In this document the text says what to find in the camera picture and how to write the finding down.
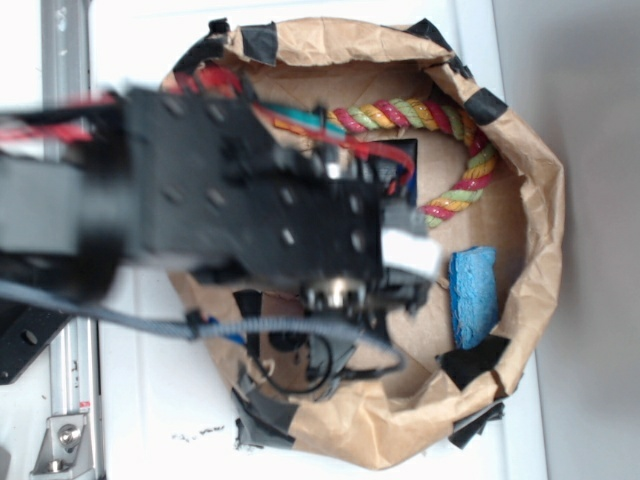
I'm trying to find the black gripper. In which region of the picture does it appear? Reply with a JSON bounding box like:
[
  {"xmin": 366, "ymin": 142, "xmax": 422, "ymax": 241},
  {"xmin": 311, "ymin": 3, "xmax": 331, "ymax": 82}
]
[{"xmin": 192, "ymin": 141, "xmax": 440, "ymax": 400}]

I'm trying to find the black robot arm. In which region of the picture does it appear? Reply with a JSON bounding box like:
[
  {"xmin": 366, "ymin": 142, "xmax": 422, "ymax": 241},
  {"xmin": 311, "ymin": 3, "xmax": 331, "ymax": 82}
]
[{"xmin": 1, "ymin": 89, "xmax": 441, "ymax": 397}]

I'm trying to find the black square pouch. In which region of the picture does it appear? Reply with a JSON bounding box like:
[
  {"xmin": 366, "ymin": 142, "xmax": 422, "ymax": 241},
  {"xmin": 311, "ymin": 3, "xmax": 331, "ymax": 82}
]
[{"xmin": 369, "ymin": 139, "xmax": 418, "ymax": 207}]

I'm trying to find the blue sponge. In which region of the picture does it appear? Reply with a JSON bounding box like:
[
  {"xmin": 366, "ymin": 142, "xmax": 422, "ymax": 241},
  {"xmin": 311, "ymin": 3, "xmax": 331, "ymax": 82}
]
[{"xmin": 449, "ymin": 246, "xmax": 499, "ymax": 350}]

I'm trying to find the brown paper bag bin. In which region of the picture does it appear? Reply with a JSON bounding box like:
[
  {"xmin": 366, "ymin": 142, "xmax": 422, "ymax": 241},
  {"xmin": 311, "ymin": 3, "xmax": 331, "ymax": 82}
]
[{"xmin": 163, "ymin": 18, "xmax": 565, "ymax": 470}]

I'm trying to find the multicoloured twisted rope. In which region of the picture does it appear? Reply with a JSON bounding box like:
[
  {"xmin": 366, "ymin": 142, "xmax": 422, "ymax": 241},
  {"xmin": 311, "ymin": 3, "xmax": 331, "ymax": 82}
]
[{"xmin": 330, "ymin": 97, "xmax": 498, "ymax": 230}]

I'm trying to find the grey braided cable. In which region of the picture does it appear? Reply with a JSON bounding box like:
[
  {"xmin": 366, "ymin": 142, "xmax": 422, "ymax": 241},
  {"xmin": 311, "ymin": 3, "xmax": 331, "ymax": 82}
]
[{"xmin": 0, "ymin": 277, "xmax": 407, "ymax": 374}]

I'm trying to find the red wire bundle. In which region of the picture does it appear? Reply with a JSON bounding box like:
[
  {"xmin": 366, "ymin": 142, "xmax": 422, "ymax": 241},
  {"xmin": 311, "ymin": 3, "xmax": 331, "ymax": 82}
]
[{"xmin": 0, "ymin": 67, "xmax": 416, "ymax": 194}]

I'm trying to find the aluminium extrusion rail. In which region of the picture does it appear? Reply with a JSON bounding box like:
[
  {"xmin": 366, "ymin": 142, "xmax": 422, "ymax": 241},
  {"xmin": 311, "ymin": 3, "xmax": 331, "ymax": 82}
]
[{"xmin": 40, "ymin": 1, "xmax": 106, "ymax": 479}]

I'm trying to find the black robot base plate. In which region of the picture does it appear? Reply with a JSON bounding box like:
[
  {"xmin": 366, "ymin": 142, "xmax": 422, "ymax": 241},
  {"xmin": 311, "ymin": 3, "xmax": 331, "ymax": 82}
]
[{"xmin": 0, "ymin": 300, "xmax": 69, "ymax": 386}]

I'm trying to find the metal corner bracket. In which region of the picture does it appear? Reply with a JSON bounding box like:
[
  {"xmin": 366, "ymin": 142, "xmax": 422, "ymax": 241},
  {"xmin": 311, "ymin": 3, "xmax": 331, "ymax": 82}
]
[{"xmin": 29, "ymin": 414, "xmax": 96, "ymax": 479}]

